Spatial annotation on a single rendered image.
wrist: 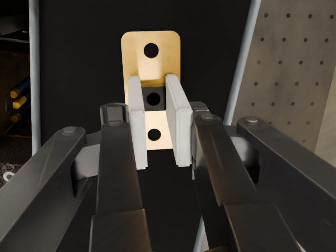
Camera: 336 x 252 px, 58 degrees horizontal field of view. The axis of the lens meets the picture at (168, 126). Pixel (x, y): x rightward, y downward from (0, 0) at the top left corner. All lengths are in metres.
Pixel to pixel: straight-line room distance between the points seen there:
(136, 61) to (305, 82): 0.63
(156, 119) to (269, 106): 0.57
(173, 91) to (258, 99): 0.60
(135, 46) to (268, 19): 0.54
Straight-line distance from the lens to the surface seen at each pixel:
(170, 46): 0.20
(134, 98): 0.15
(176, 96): 0.16
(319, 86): 0.81
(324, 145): 1.83
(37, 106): 0.22
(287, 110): 0.80
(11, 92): 0.36
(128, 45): 0.20
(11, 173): 0.33
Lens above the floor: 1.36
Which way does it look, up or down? 66 degrees down
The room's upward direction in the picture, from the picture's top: 165 degrees clockwise
